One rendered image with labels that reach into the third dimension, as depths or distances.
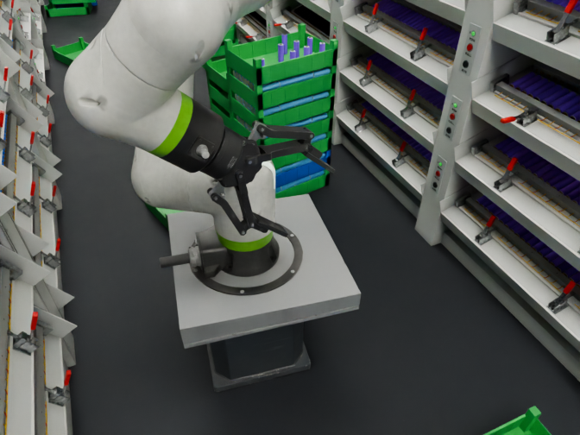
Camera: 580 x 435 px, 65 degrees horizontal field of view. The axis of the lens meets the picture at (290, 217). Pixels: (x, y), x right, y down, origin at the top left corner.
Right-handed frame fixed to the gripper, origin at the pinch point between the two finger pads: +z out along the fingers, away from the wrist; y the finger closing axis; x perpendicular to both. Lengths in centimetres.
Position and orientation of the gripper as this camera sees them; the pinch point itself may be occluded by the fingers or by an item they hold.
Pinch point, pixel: (302, 198)
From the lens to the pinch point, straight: 78.8
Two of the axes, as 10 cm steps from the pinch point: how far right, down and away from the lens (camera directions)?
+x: -4.4, -5.0, 7.5
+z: 6.9, 3.5, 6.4
